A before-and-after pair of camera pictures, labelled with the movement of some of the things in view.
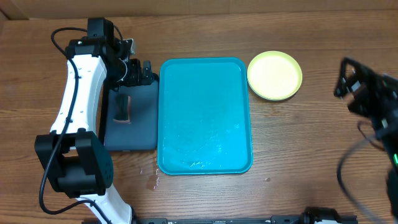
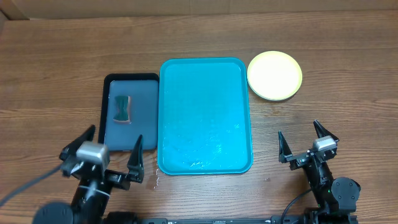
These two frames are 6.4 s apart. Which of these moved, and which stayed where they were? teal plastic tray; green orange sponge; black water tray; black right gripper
Moved: black right gripper
Stayed: green orange sponge; teal plastic tray; black water tray
